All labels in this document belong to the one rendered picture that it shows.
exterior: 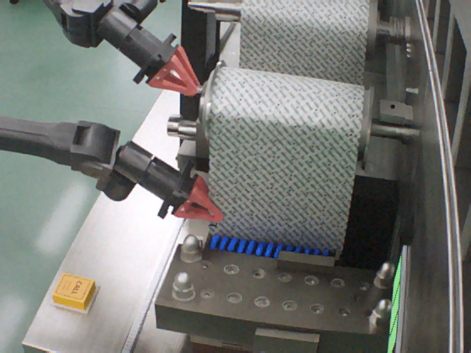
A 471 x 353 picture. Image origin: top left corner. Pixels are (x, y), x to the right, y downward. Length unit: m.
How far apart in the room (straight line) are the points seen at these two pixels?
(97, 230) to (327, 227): 0.51
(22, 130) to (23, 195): 2.02
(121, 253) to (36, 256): 1.45
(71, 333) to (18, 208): 1.91
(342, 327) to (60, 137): 0.56
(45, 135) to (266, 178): 0.38
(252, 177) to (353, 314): 0.28
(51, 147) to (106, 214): 0.38
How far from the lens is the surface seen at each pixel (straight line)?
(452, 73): 0.83
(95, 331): 1.27
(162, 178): 1.20
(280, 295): 1.15
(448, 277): 0.60
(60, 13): 1.25
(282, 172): 1.17
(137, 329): 1.27
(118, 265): 1.40
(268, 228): 1.23
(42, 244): 2.91
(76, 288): 1.32
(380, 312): 1.10
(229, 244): 1.24
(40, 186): 3.26
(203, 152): 1.26
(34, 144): 1.20
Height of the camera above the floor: 1.82
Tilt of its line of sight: 34 degrees down
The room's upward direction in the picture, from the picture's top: 2 degrees clockwise
